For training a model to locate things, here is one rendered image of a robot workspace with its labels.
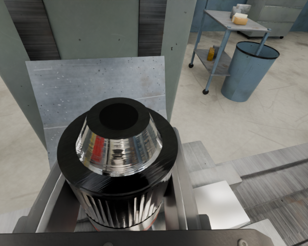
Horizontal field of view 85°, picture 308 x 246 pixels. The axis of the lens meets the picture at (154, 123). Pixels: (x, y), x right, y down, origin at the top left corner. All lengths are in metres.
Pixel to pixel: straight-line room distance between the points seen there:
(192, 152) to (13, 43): 0.42
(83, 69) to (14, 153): 1.49
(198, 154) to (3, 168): 1.63
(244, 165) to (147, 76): 0.33
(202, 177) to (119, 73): 0.31
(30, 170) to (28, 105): 1.18
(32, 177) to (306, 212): 1.58
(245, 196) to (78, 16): 0.51
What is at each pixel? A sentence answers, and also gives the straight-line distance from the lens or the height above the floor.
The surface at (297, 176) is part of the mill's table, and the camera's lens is 0.55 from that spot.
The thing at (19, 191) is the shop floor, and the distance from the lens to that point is 1.63.
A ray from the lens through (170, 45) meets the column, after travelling 0.48.
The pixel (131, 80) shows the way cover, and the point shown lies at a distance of 0.46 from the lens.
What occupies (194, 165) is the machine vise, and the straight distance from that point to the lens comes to 0.34.
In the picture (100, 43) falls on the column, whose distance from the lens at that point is 0.44.
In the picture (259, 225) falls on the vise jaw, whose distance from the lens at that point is 0.29.
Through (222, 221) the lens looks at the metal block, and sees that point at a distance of 0.24.
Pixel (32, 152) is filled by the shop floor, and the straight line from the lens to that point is 1.79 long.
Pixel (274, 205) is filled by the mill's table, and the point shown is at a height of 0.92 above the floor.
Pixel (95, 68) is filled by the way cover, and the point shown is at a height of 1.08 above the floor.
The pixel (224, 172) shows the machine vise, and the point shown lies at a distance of 0.30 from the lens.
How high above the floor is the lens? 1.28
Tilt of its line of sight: 45 degrees down
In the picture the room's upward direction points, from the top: 7 degrees clockwise
